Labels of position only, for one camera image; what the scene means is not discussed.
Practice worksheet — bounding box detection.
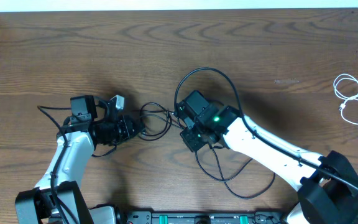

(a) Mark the black camera cable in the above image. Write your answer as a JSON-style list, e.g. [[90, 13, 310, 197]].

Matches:
[[173, 67, 358, 208], [37, 96, 117, 224]]

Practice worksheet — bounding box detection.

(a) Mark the white USB cable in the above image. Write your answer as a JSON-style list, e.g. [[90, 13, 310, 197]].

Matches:
[[333, 73, 358, 126]]

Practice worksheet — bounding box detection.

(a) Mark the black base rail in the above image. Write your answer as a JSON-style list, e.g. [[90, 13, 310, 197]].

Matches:
[[88, 203, 295, 224]]

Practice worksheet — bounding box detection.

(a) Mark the black left camera cable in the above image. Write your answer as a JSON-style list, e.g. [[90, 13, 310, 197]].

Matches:
[[37, 96, 117, 224]]

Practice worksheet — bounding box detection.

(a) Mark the black right camera cable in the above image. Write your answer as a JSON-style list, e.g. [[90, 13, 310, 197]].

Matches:
[[173, 67, 358, 208]]

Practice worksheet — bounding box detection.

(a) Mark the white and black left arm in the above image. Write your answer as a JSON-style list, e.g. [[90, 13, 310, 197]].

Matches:
[[15, 115, 144, 223]]

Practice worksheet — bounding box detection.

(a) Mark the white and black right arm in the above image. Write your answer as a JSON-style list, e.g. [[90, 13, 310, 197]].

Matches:
[[176, 103, 358, 223]]

